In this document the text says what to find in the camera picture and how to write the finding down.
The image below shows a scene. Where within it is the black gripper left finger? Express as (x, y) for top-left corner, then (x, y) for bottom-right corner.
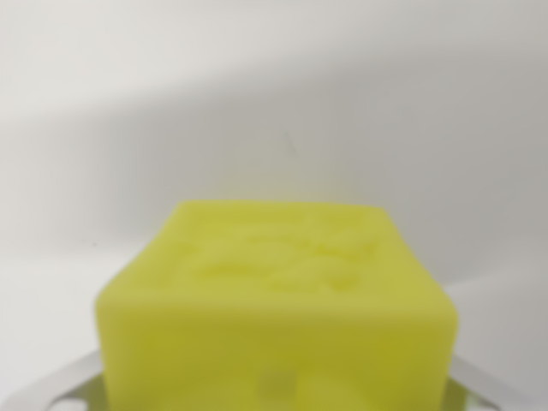
(11, 349), (110, 411)

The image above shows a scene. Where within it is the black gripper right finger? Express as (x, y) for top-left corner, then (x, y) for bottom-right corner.
(444, 354), (513, 411)

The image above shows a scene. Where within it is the yellow cube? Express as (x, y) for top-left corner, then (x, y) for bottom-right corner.
(93, 200), (460, 411)

